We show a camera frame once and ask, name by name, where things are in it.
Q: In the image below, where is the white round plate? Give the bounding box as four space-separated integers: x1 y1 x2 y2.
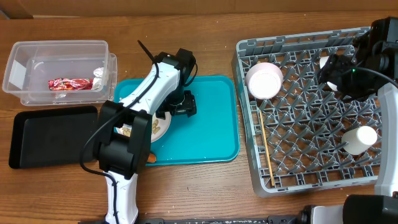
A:
114 112 172 142

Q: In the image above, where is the white bowl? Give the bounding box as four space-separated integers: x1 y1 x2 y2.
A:
319 56 338 91

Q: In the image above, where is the small white cup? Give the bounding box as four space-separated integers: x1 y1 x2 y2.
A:
341 126 377 155

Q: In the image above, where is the pile of peanuts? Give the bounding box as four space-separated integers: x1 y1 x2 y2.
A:
117 119 161 138

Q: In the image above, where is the orange carrot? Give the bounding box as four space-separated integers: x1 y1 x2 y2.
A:
147 153 157 164

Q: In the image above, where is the wooden chopstick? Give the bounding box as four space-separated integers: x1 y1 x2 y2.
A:
259 110 275 187

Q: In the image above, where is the pink bowl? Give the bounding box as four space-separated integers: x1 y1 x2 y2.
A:
245 62 284 100

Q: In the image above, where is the red snack wrapper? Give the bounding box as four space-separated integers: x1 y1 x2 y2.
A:
48 78 93 91

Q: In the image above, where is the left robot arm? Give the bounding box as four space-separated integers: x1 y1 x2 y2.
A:
92 49 197 223

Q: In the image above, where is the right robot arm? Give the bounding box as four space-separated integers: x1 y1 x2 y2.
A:
298 17 397 223

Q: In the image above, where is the grey dishwasher rack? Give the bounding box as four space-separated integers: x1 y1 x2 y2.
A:
232 27 382 197

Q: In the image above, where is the clear plastic waste bin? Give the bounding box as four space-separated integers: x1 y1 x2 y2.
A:
2 40 118 106

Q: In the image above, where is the teal serving tray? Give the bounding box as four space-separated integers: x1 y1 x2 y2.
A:
111 75 241 167

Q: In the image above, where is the black plastic tray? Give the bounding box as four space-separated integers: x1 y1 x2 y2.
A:
9 106 98 169

